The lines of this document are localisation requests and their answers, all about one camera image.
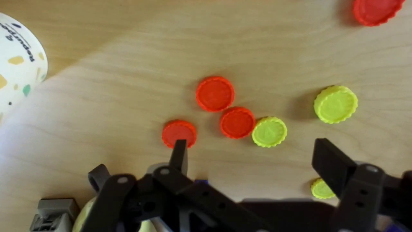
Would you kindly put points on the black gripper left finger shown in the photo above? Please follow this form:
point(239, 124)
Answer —
point(171, 202)

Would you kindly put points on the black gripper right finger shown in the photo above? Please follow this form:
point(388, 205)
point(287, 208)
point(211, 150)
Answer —
point(364, 198)

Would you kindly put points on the yellow game chip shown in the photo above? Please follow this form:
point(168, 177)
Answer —
point(334, 105)
point(321, 190)
point(269, 132)

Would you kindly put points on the red game chip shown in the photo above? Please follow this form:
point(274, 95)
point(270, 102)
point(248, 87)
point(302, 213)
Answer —
point(236, 123)
point(179, 132)
point(377, 11)
point(215, 93)

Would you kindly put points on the white speckled paper cup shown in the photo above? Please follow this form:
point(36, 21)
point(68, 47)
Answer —
point(16, 65)

